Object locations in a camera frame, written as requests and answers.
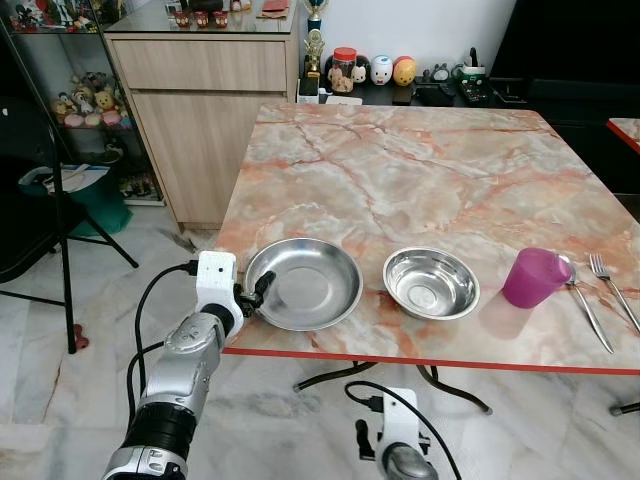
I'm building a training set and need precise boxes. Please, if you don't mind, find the glass display shelf with toys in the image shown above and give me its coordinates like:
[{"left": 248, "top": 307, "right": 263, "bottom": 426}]
[{"left": 0, "top": 0, "right": 161, "bottom": 206}]

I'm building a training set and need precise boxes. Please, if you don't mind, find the red edged marble side table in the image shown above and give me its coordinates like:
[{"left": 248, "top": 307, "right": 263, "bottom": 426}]
[{"left": 606, "top": 117, "right": 640, "bottom": 155}]

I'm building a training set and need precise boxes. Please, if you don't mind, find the large steel plate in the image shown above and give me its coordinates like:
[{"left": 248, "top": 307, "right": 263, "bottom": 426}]
[{"left": 244, "top": 237, "right": 364, "bottom": 333}]

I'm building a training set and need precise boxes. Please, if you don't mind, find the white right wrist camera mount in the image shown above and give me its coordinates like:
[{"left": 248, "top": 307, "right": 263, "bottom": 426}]
[{"left": 377, "top": 387, "right": 422, "bottom": 450}]

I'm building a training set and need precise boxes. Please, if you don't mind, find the red envelope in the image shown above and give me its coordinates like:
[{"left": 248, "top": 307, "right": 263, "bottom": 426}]
[{"left": 254, "top": 2, "right": 292, "bottom": 20}]

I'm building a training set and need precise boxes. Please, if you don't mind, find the gold trophy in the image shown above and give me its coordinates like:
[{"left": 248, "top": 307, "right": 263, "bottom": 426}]
[{"left": 304, "top": 0, "right": 330, "bottom": 77}]

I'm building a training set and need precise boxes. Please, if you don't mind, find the purple plastic cup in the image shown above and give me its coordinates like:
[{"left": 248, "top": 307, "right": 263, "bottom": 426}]
[{"left": 500, "top": 247, "right": 574, "bottom": 310}]

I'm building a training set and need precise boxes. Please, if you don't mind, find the red lidded snack jar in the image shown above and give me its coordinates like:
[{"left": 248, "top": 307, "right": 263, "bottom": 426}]
[{"left": 329, "top": 46, "right": 360, "bottom": 95}]

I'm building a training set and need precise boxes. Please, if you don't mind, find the small white box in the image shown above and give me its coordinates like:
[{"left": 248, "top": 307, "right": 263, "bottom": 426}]
[{"left": 296, "top": 76, "right": 321, "bottom": 105}]

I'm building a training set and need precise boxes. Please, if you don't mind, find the green and white mug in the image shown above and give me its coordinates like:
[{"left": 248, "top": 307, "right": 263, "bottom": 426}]
[{"left": 454, "top": 46, "right": 489, "bottom": 87}]

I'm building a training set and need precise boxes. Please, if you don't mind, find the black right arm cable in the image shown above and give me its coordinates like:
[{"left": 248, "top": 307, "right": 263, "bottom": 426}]
[{"left": 344, "top": 379, "right": 463, "bottom": 480}]

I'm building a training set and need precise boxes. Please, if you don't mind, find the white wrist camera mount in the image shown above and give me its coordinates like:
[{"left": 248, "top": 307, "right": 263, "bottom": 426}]
[
  {"left": 377, "top": 387, "right": 422, "bottom": 450},
  {"left": 195, "top": 251, "right": 239, "bottom": 315}
]

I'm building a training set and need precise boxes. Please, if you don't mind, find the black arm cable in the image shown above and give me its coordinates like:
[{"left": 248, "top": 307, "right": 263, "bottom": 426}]
[
  {"left": 129, "top": 261, "right": 201, "bottom": 399},
  {"left": 344, "top": 379, "right": 463, "bottom": 480}
]

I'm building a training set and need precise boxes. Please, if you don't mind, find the steel fork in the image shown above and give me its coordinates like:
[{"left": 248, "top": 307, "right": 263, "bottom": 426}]
[{"left": 588, "top": 252, "right": 640, "bottom": 334}]

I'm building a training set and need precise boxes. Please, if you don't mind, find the light wooden cabinet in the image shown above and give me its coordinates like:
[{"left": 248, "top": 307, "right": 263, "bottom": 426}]
[{"left": 104, "top": 28, "right": 302, "bottom": 230}]

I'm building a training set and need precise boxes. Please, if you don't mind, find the green bin with bag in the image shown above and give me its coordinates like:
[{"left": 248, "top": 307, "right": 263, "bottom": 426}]
[{"left": 18, "top": 163, "right": 134, "bottom": 239}]

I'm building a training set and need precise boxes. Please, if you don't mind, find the white round figurine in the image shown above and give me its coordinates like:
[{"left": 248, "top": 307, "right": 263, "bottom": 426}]
[{"left": 369, "top": 54, "right": 395, "bottom": 87}]

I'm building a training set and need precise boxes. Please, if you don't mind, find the black folding stand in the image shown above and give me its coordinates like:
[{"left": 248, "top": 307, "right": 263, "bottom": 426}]
[{"left": 0, "top": 18, "right": 141, "bottom": 355}]

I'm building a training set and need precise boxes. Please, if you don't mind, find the small steel bowl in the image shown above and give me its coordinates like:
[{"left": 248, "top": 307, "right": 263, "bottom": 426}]
[{"left": 383, "top": 246, "right": 482, "bottom": 322}]

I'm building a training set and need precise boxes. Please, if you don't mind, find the black remote control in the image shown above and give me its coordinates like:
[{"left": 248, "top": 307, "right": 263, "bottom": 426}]
[{"left": 459, "top": 80, "right": 493, "bottom": 107}]

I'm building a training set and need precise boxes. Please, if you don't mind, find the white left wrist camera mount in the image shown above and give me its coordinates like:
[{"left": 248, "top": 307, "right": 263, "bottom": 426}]
[{"left": 195, "top": 251, "right": 239, "bottom": 315}]

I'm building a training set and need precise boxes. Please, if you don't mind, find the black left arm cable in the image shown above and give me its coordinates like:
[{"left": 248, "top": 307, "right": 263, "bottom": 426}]
[{"left": 129, "top": 261, "right": 201, "bottom": 399}]

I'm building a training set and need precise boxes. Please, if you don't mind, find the yellow and red figurine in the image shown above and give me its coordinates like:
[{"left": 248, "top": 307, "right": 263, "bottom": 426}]
[{"left": 391, "top": 55, "right": 418, "bottom": 88}]

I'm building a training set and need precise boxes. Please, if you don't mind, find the steel spoon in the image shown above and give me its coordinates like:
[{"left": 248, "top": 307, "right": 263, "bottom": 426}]
[{"left": 557, "top": 254, "right": 616, "bottom": 355}]

